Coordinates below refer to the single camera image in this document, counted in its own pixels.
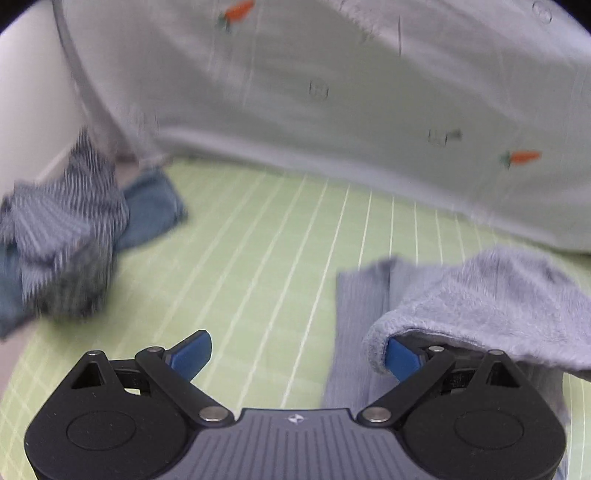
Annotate blue denim jeans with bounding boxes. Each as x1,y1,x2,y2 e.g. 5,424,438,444
0,168,188,341

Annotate grey carrot printed sheet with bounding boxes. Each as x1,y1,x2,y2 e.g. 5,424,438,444
51,0,591,256

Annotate grey zip hoodie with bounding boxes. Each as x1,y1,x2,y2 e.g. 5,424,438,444
322,246,591,480

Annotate green grid mat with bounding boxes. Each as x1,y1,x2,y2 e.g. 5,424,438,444
0,159,591,480

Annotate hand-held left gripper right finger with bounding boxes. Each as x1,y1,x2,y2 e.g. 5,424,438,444
357,338,541,428

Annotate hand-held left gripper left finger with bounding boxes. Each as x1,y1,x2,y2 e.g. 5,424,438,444
68,329,234,428

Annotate blue plaid shirt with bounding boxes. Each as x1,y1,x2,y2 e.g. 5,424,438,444
0,129,131,324

